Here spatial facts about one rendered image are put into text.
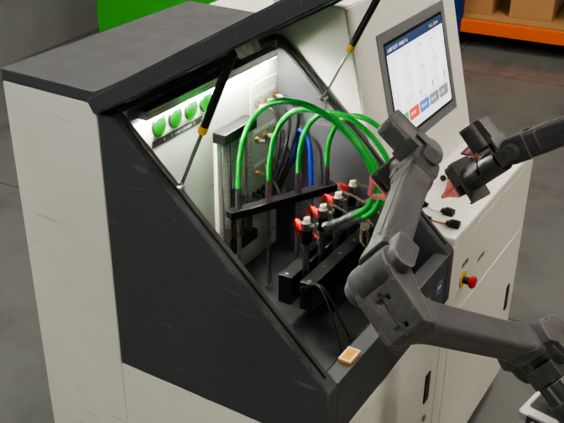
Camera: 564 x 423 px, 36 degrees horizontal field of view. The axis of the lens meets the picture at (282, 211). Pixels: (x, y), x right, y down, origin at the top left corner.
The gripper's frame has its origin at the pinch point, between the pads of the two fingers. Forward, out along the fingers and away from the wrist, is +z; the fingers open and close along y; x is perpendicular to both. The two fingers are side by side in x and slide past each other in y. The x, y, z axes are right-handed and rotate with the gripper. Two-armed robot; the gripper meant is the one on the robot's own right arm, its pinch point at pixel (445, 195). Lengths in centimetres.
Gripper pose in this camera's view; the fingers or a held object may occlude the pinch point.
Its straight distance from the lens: 205.2
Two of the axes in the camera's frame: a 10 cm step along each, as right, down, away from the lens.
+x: -7.2, 3.3, -6.1
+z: -4.8, 3.9, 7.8
